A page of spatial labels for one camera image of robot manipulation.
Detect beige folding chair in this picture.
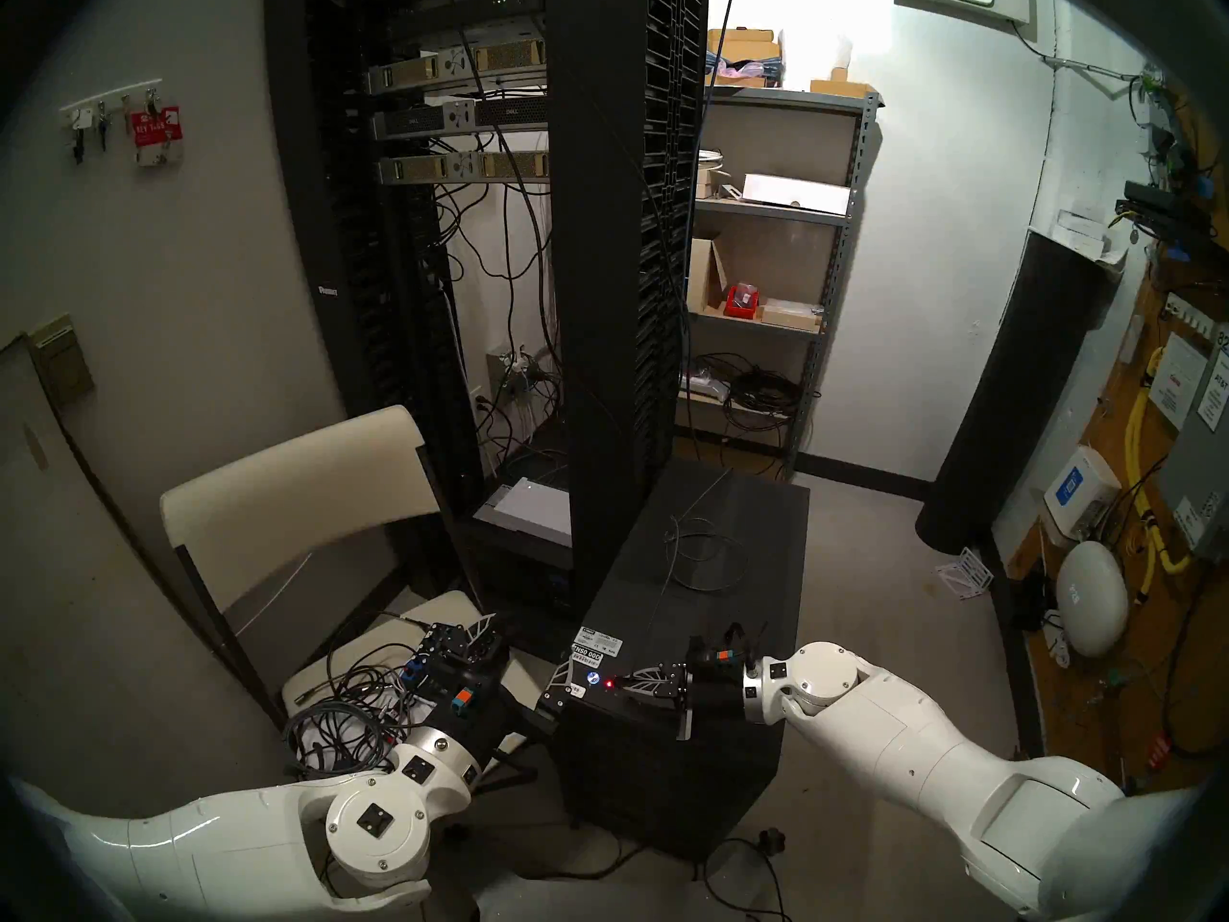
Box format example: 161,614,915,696
158,404,558,806

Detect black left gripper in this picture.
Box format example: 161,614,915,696
422,615,574,740

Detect black cable bundle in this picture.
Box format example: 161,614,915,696
720,365,807,431

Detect black blue audio mixer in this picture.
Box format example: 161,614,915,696
398,624,510,715

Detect white patch panel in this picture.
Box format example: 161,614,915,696
1162,291,1225,340

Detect white printed paper label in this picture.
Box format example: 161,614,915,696
1150,332,1209,431

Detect black UPS with white lid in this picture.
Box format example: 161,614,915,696
470,476,577,623

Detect thin white cable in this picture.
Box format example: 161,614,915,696
235,550,313,638

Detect flat white box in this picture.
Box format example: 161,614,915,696
741,173,853,216

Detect white box with blue label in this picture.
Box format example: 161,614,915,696
1042,445,1122,545

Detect white key hook rail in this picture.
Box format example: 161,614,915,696
60,89,159,162

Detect thick yellow cable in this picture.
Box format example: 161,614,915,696
1125,346,1192,604

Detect brown cardboard box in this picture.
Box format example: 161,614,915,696
708,29,783,63

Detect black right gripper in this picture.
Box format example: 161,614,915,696
614,653,752,741

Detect gold mesh rack server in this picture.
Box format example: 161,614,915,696
363,41,548,95
377,150,553,186

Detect grey cable pile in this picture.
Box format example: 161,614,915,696
283,642,428,787

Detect grey utility box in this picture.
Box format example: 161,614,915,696
1152,325,1229,561

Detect small white boxes stack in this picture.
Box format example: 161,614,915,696
1054,209,1129,258

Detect grey metal shelf unit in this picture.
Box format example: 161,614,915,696
677,85,884,479

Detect white oval router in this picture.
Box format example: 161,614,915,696
1054,541,1130,657

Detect black workstation tower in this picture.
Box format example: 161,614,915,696
552,457,812,863

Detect black power cable with plug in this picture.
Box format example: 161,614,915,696
701,827,793,922

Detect grey braided USB cable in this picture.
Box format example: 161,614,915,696
661,467,748,683

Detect black network device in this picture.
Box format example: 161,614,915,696
1116,181,1220,239

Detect red white key tag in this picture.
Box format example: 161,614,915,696
130,106,183,167

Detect beige wall control plate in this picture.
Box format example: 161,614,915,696
27,315,95,404

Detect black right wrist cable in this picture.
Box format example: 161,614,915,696
706,622,769,669

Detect black server rack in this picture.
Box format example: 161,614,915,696
264,0,711,623

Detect dark mesh Dell server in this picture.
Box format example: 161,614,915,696
370,94,550,141

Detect small white wire rack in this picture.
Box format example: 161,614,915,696
936,546,995,601

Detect grey wall conduit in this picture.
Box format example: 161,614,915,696
1013,22,1148,78

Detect tangle of black rack cables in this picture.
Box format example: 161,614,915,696
413,185,567,489

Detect large pale cardboard sheet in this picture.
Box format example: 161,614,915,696
0,332,279,835

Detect open cardboard box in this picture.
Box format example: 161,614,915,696
687,236,733,316

